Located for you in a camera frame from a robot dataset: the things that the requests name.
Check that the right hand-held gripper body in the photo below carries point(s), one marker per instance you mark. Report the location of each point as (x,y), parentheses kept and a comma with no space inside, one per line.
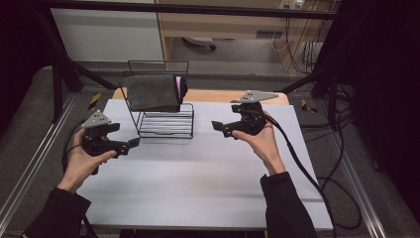
(252,119)

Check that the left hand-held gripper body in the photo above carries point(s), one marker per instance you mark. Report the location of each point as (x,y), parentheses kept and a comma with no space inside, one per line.
(95,142)

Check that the dark grey cloth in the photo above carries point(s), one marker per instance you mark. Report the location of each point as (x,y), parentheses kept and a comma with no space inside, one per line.
(152,92)

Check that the person's left hand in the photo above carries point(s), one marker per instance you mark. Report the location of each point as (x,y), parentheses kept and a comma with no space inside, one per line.
(79,165)

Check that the person's right hand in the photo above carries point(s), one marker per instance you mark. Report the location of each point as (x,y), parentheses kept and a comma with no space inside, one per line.
(264,145)

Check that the wooden table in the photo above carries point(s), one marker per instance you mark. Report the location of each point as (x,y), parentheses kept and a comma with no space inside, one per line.
(211,95)

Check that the yellow black tape strip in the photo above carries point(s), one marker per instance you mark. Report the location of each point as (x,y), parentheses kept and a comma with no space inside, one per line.
(94,100)
(306,106)

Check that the white table board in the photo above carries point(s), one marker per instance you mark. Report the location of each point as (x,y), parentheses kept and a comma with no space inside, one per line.
(198,178)

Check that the white chair base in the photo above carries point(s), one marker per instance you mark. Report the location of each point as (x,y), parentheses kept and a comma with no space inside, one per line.
(199,41)

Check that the light wooden desk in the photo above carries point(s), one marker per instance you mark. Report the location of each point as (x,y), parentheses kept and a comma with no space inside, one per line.
(214,24)

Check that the white cabinet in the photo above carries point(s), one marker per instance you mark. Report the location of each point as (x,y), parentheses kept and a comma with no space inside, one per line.
(105,36)

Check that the white power strip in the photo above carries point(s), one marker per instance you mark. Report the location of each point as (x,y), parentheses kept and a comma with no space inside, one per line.
(292,4)

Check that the black curtain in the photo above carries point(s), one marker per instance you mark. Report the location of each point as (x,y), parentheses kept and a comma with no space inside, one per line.
(389,99)
(20,49)

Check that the aluminium rail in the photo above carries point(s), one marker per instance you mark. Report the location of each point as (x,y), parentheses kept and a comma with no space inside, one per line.
(360,185)
(36,155)

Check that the black metal frame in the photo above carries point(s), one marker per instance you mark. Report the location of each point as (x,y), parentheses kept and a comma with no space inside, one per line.
(198,10)

